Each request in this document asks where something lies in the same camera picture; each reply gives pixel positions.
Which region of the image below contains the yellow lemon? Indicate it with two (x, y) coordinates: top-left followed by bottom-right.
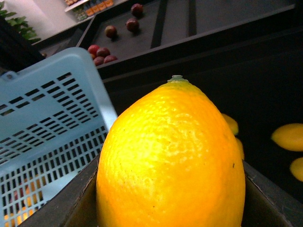
(290, 157), (303, 182)
(236, 138), (245, 160)
(96, 75), (245, 227)
(222, 113), (239, 135)
(271, 123), (303, 152)

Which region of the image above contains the light blue plastic basket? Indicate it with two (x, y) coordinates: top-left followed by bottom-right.
(0, 47), (117, 227)

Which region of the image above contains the black produce display shelf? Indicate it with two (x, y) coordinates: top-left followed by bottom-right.
(18, 0), (303, 227)

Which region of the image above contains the shelf with juice bottles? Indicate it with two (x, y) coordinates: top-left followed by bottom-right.
(64, 0), (114, 21)

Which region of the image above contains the green plant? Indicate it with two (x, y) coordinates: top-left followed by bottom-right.
(0, 0), (42, 44)

